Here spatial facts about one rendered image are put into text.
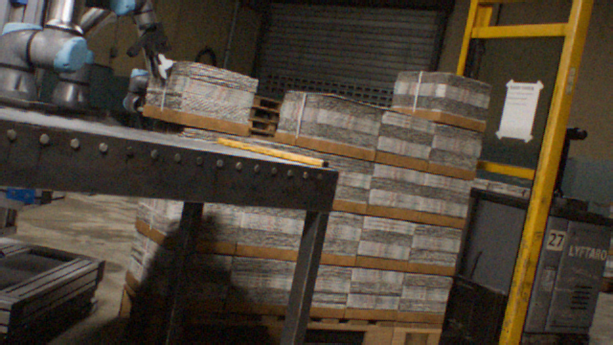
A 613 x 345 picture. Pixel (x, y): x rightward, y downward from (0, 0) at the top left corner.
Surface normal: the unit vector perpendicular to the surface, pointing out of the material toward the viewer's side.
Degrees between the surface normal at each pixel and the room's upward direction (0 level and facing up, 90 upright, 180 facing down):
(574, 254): 90
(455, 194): 90
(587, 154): 90
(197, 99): 90
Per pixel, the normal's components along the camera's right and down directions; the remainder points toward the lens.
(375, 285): 0.49, 0.14
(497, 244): -0.84, -0.15
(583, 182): -0.61, -0.08
